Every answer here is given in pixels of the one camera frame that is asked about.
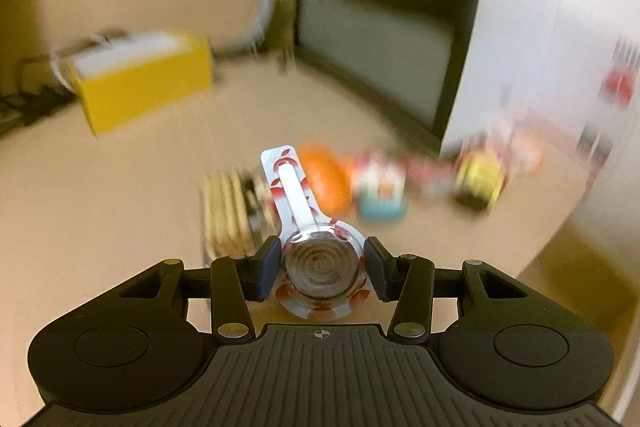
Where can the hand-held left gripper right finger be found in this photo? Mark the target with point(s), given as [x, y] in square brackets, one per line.
[377, 269]

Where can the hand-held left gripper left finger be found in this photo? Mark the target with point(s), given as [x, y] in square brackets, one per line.
[267, 269]

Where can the lollipop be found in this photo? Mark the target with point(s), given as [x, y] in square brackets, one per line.
[320, 267]

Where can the wooden bench figurine toy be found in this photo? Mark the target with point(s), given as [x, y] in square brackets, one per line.
[225, 217]

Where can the orange tiger toy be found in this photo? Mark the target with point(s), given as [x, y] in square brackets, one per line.
[330, 182]

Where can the yellow black small jar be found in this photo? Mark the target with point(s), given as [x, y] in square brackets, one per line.
[480, 182]

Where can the yellow cardboard box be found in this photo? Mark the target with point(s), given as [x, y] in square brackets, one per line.
[150, 92]

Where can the white computer case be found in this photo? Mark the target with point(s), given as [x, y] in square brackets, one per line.
[390, 7]

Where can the white printed leaflet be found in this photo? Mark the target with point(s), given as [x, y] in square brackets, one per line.
[600, 7]

